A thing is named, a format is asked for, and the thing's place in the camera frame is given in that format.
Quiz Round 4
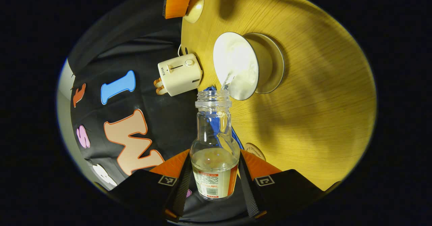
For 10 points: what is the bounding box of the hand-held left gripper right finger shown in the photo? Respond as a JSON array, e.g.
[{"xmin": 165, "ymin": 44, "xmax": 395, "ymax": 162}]
[{"xmin": 238, "ymin": 149, "xmax": 327, "ymax": 220}]

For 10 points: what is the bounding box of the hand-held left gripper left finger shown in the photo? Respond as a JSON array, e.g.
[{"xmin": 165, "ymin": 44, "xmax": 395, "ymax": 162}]
[{"xmin": 107, "ymin": 149, "xmax": 191, "ymax": 222}]

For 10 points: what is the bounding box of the clear glass water bottle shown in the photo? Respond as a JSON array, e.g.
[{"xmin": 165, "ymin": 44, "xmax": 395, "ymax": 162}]
[{"xmin": 190, "ymin": 89, "xmax": 241, "ymax": 200}]

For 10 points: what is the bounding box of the round cork coaster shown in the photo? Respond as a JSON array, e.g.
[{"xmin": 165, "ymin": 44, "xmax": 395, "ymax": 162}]
[{"xmin": 244, "ymin": 143, "xmax": 266, "ymax": 161}]

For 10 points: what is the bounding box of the cream ceramic teacup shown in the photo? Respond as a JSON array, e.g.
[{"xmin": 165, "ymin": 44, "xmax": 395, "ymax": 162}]
[{"xmin": 213, "ymin": 32, "xmax": 261, "ymax": 101}]

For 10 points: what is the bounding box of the blue folded towel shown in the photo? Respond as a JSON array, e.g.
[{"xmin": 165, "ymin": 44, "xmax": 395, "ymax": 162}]
[{"xmin": 202, "ymin": 86, "xmax": 243, "ymax": 150}]

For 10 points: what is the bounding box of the black backdrop cloth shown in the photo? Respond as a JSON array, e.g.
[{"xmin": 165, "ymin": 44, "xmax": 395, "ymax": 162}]
[{"xmin": 67, "ymin": 0, "xmax": 248, "ymax": 221}]

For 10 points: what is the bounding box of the cream toaster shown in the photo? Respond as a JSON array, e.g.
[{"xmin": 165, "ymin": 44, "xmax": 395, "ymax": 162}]
[{"xmin": 158, "ymin": 53, "xmax": 204, "ymax": 97}]

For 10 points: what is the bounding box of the cream ceramic saucer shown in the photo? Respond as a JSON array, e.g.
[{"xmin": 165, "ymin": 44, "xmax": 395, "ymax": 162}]
[{"xmin": 243, "ymin": 33, "xmax": 286, "ymax": 95}]

